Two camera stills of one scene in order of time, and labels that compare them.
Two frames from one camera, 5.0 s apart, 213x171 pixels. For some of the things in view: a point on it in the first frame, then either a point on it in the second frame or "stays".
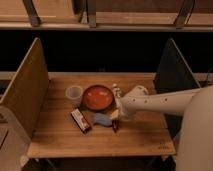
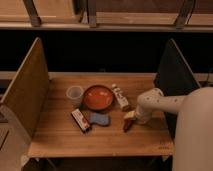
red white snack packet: [81, 121] stays
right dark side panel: [174, 74] stays
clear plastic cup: [74, 94] stays
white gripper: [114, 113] to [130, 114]
